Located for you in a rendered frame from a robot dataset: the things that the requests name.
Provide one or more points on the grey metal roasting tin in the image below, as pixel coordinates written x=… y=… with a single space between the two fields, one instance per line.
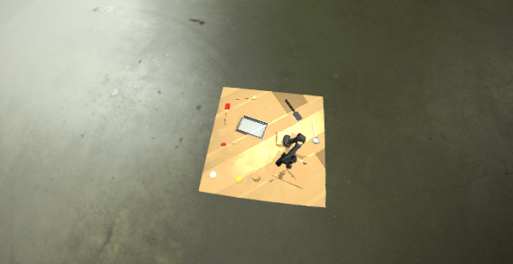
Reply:
x=252 y=126

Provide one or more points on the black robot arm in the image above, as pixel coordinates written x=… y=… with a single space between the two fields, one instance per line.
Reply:
x=287 y=141

